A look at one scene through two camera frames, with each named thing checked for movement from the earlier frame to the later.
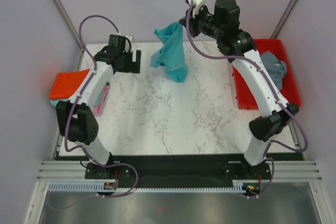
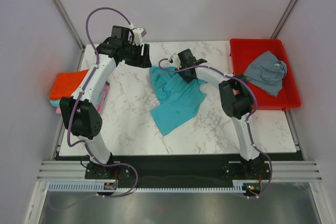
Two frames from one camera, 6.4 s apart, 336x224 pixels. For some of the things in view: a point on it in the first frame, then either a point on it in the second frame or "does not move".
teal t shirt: x=171 y=54 → x=178 y=99
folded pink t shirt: x=97 y=108 does not move
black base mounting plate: x=176 y=171 does not move
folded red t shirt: x=66 y=83 does not move
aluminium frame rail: x=281 y=170 does not move
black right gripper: x=192 y=21 → x=188 y=80
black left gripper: x=133 y=67 → x=141 y=62
